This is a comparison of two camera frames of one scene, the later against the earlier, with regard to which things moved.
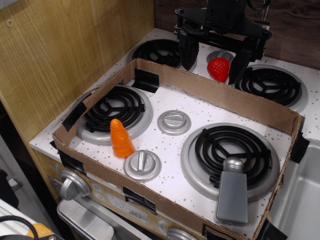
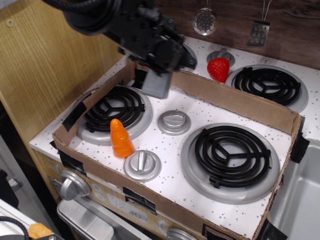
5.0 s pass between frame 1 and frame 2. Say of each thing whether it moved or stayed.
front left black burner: stayed
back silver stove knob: stayed
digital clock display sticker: stayed
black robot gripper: moved
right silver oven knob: stayed
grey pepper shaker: moved
